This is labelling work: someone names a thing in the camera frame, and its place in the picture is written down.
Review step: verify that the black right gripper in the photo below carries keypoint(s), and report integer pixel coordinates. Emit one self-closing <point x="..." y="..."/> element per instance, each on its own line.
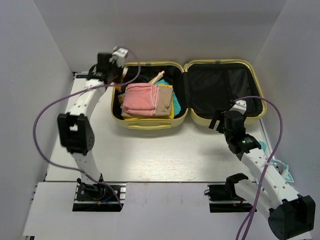
<point x="219" y="115"/>

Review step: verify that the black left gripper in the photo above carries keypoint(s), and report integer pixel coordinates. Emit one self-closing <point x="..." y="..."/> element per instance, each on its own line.
<point x="120" y="69"/>

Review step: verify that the foundation bottle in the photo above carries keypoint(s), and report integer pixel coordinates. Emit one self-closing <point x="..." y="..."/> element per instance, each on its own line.
<point x="120" y="95"/>

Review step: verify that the teal garment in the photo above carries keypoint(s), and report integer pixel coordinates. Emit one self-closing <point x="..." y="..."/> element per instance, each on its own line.
<point x="176" y="105"/>

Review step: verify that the pink towel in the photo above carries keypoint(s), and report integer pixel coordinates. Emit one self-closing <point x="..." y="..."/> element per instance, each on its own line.
<point x="141" y="99"/>

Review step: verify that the yellow garment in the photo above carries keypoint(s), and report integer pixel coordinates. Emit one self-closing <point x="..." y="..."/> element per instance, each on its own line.
<point x="171" y="113"/>

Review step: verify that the beige cosmetic tube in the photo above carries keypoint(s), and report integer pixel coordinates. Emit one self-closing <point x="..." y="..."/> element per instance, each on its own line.
<point x="157" y="78"/>

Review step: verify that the yellow hard-shell suitcase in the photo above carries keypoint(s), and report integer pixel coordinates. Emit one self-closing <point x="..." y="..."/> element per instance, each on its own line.
<point x="200" y="86"/>

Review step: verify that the beige garment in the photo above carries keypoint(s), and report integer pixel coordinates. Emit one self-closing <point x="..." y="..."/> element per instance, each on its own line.
<point x="163" y="103"/>

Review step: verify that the teal cat-ear headphones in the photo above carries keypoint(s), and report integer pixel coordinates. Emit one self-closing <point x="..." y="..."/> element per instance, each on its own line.
<point x="281" y="167"/>

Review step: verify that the orange sunscreen tube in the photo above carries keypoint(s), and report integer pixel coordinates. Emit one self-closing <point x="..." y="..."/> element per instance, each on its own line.
<point x="125" y="70"/>

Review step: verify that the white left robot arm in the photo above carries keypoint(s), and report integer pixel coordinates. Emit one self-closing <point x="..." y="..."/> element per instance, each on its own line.
<point x="75" y="131"/>

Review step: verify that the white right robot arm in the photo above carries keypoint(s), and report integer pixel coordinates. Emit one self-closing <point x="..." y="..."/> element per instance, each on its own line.
<point x="287" y="212"/>

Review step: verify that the blue table label sticker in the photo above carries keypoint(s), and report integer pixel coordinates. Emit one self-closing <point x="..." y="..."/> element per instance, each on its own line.
<point x="81" y="76"/>

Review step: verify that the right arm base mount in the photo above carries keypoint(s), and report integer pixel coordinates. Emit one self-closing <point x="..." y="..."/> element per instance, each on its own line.
<point x="223" y="199"/>

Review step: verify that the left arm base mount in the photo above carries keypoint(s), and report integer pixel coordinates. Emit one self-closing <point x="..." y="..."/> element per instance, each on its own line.
<point x="98" y="198"/>

